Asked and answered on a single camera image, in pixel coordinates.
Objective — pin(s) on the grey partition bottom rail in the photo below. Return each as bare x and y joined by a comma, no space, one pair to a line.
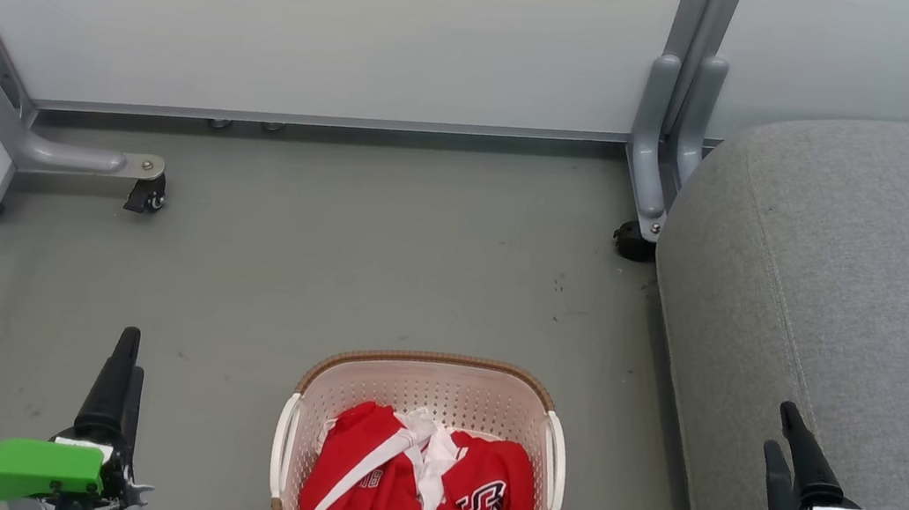
348,123

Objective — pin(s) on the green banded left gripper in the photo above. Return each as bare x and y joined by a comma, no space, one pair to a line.
15,469

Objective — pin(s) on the black caster wheel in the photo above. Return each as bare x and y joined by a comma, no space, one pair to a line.
632,243
146,198

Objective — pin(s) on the beige perforated laundry basket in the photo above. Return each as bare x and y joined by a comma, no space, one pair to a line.
436,386

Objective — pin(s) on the small metal rail foot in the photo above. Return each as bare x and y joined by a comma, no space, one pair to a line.
272,126
220,122

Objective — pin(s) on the grey partition post with feet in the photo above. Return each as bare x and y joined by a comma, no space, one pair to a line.
653,141

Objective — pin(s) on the red jersey with white trim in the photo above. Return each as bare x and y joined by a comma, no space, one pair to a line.
358,499
490,509

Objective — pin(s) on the grey fabric sofa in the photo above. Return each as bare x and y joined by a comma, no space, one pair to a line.
861,276

